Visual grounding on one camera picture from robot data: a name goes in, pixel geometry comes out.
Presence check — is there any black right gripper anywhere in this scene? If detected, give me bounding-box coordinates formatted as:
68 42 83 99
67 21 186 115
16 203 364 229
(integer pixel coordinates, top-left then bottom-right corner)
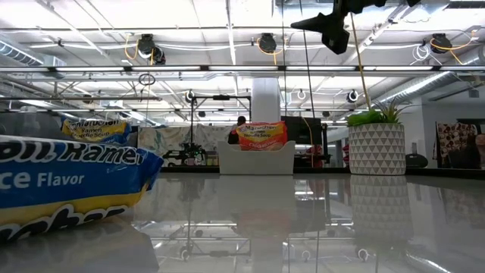
289 0 388 56

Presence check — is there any orange Maruchan noodle pack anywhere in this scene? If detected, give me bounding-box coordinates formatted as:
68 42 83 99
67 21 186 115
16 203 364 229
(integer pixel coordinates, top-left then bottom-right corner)
234 121 289 152

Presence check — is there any blue Maruchan noodle pack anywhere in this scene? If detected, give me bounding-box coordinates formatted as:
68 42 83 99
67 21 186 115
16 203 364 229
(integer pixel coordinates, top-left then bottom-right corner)
61 118 133 146
0 135 164 243

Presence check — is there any smoky grey plastic bin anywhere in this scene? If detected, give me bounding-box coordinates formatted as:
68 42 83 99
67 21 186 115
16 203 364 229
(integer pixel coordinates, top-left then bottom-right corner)
0 111 133 147

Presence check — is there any white pillar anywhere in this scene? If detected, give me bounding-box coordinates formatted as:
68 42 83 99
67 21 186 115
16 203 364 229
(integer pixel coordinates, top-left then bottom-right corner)
251 77 282 123

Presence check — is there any black flat screen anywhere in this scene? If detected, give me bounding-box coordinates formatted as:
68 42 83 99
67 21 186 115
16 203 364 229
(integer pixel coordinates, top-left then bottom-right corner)
280 115 327 168

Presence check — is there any green succulent in white pot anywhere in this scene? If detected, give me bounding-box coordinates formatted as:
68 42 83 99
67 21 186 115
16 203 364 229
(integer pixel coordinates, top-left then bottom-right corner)
345 97 412 177

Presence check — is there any person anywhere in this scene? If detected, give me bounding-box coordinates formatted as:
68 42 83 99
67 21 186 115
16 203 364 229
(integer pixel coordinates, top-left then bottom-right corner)
227 115 247 146

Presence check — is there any black round device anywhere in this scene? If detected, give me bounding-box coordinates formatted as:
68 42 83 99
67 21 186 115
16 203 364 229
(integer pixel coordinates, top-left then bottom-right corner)
404 152 430 169

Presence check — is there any white plastic bin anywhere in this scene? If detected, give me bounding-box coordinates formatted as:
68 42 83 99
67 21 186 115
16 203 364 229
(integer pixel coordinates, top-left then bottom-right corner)
217 140 296 176

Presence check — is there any brown patterned hanging cloth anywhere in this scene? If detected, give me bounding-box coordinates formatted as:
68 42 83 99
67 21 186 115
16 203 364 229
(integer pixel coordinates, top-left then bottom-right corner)
436 121 481 170

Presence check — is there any long LED light strip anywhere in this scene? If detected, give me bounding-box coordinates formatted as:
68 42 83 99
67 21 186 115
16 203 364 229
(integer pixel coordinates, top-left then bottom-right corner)
0 64 485 73

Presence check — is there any yellow hanging cable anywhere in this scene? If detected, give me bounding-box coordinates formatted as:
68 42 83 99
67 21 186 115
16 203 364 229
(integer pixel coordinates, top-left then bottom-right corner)
349 13 373 111

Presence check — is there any black hanging cable with loop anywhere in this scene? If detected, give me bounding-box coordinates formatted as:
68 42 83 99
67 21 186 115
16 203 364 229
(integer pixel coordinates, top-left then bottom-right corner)
301 30 316 119

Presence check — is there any thin black cable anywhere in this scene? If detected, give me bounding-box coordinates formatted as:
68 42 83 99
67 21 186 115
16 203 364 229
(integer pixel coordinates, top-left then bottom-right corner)
280 0 287 117

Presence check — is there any black ceiling cord reel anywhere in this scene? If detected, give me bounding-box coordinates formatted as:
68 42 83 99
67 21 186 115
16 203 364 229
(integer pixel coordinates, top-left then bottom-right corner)
430 32 454 55
136 33 167 65
258 32 278 54

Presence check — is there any black rig frame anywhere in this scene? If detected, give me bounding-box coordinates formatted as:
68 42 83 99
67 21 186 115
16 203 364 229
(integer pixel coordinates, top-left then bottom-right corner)
190 93 252 132

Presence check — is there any silver ventilation duct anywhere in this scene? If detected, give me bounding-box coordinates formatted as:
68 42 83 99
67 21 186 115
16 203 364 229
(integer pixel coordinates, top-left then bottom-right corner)
0 37 67 77
374 45 485 105

